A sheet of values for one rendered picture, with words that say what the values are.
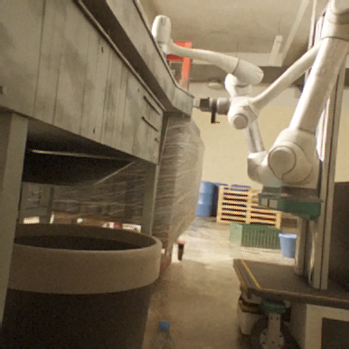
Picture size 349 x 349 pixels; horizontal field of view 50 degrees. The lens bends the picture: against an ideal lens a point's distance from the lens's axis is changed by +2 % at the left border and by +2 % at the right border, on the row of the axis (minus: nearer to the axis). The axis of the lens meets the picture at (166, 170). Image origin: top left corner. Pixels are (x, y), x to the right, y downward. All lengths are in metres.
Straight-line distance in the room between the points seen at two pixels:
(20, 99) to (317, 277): 1.65
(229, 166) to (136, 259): 10.09
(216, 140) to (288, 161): 9.41
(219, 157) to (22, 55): 10.36
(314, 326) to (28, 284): 1.32
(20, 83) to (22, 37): 0.06
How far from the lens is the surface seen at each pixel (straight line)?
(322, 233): 1.92
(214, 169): 10.80
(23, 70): 0.56
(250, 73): 2.28
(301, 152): 1.53
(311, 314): 1.79
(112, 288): 0.75
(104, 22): 0.87
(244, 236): 5.15
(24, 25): 0.57
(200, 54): 2.29
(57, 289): 0.73
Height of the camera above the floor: 0.73
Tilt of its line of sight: 2 degrees up
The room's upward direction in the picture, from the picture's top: 6 degrees clockwise
